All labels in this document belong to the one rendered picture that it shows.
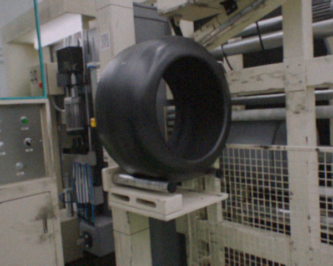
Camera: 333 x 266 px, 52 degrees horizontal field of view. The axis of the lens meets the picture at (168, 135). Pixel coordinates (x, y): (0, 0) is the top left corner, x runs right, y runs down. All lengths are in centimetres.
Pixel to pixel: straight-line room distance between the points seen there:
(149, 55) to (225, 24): 52
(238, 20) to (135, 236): 108
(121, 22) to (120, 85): 48
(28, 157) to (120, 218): 51
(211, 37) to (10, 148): 104
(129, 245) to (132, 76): 82
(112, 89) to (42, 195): 67
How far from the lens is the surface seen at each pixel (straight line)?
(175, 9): 169
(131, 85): 118
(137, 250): 171
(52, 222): 174
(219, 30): 166
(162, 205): 126
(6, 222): 165
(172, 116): 186
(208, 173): 148
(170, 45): 129
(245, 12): 159
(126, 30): 164
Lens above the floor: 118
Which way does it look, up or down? 4 degrees down
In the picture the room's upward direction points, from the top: 4 degrees counter-clockwise
